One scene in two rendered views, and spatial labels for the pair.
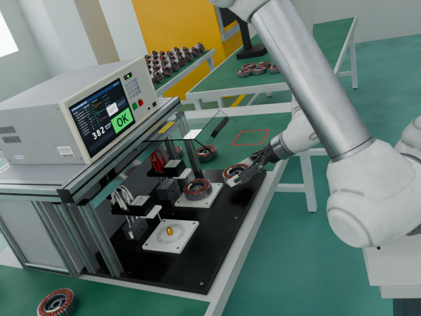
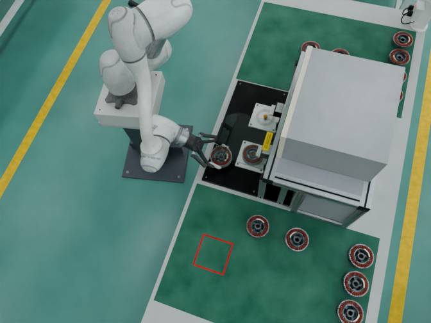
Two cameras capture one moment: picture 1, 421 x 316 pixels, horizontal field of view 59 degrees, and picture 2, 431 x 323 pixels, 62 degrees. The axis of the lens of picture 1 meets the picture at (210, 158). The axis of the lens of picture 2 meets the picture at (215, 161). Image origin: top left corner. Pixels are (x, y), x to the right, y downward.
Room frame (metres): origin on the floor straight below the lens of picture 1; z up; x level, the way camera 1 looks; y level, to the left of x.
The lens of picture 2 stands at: (1.97, -0.13, 2.56)
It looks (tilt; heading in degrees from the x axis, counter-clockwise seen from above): 68 degrees down; 179
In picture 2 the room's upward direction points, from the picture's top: 11 degrees counter-clockwise
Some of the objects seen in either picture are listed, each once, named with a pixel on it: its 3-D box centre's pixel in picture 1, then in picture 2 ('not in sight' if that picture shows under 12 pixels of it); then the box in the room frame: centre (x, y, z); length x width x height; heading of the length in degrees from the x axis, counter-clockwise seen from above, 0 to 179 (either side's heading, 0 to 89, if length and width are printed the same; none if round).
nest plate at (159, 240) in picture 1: (171, 234); (265, 118); (1.06, 0.20, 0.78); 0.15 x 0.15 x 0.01; 60
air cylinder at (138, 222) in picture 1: (135, 227); not in sight; (1.13, 0.33, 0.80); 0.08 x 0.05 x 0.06; 150
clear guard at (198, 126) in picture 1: (184, 131); (253, 143); (1.31, 0.07, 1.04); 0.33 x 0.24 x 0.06; 60
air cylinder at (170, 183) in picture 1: (167, 189); not in sight; (1.34, 0.21, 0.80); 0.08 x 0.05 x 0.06; 150
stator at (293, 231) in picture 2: (171, 153); (296, 240); (1.74, 0.18, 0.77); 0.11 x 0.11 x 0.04
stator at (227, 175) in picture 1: (237, 174); (220, 156); (1.25, -0.08, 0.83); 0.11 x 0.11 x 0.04
